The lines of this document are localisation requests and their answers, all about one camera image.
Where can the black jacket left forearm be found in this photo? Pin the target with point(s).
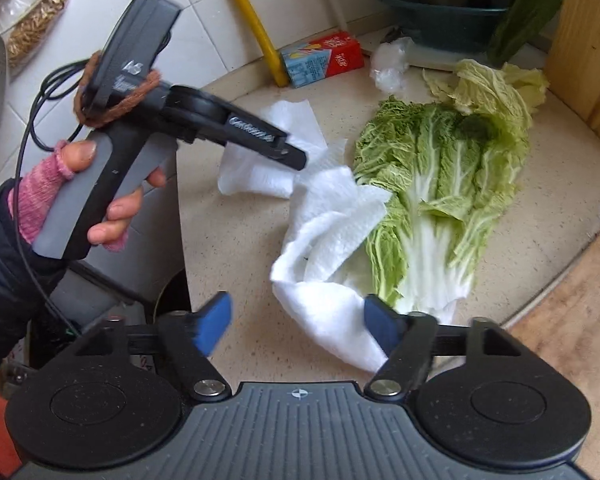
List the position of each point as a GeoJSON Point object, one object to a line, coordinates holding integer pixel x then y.
{"type": "Point", "coordinates": [24, 278]}

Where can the pale cabbage leaf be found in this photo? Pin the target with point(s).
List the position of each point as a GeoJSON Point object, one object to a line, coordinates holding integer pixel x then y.
{"type": "Point", "coordinates": [509, 92]}

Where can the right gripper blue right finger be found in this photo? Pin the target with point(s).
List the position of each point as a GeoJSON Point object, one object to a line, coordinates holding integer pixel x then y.
{"type": "Point", "coordinates": [408, 342]}

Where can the green pepper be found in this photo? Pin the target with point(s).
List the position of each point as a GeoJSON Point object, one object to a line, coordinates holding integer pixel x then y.
{"type": "Point", "coordinates": [523, 21]}

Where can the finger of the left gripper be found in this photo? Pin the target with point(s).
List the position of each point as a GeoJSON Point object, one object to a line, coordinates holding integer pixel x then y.
{"type": "Point", "coordinates": [291, 157]}

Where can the clear plastic bag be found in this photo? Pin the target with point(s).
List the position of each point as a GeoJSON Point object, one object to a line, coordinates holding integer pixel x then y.
{"type": "Point", "coordinates": [389, 63]}

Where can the green napa cabbage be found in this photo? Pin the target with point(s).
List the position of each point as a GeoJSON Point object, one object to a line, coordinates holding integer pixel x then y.
{"type": "Point", "coordinates": [450, 177]}

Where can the teal plastic basin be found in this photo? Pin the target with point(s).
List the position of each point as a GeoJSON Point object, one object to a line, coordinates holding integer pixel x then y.
{"type": "Point", "coordinates": [467, 29]}

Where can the red blue tea carton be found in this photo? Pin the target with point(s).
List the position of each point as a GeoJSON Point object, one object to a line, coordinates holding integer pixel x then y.
{"type": "Point", "coordinates": [322, 58]}

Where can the wooden cutting board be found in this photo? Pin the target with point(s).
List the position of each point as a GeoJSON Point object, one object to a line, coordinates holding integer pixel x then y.
{"type": "Point", "coordinates": [562, 325]}

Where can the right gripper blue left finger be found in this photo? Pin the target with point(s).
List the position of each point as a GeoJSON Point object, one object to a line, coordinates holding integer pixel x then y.
{"type": "Point", "coordinates": [189, 338]}

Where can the wooden knife block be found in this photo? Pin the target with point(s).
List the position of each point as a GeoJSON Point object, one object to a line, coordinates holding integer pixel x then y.
{"type": "Point", "coordinates": [573, 64]}

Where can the left hand pink glove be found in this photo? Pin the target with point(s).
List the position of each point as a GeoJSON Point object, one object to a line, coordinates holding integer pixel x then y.
{"type": "Point", "coordinates": [40, 186]}

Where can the bag of dried food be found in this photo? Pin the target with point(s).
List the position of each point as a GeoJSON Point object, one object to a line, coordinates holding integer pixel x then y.
{"type": "Point", "coordinates": [29, 34]}

